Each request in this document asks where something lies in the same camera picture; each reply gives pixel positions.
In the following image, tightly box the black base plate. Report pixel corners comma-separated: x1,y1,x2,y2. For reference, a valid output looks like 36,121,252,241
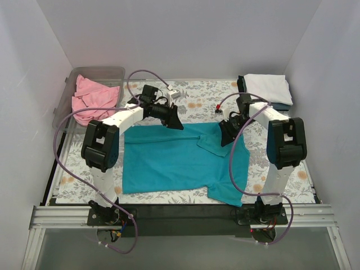
87,204,288,239

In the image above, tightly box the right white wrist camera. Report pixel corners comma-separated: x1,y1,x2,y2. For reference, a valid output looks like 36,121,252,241
215,104,230,119

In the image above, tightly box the folded white t shirt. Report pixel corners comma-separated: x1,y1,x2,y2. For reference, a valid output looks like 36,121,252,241
244,74,293,106

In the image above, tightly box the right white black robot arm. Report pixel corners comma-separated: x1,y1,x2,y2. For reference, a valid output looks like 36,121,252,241
219,93,307,225

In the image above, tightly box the teal t shirt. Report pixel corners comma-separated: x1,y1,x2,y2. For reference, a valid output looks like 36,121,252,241
122,123,249,206

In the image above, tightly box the aluminium frame rail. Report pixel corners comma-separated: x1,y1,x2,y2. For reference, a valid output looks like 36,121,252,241
22,204,352,269

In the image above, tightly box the folded grey-blue t shirt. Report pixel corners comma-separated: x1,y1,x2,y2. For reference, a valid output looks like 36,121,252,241
271,102,291,111

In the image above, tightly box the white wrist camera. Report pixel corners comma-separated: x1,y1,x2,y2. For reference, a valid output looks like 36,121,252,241
215,104,230,119
166,90,181,103

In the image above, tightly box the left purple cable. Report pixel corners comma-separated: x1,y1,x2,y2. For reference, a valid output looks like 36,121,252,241
53,69,172,255

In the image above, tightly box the pink t shirt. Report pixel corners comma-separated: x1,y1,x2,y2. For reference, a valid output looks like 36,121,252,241
71,75,120,127

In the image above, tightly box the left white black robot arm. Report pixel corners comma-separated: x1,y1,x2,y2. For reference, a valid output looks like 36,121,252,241
81,85,183,225

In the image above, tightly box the floral table mat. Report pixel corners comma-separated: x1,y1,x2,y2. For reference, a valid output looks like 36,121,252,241
52,80,315,204

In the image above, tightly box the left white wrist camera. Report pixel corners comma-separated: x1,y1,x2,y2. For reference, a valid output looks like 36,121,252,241
166,90,181,103

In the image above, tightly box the clear plastic bin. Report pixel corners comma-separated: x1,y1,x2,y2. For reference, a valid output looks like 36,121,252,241
52,66,125,134

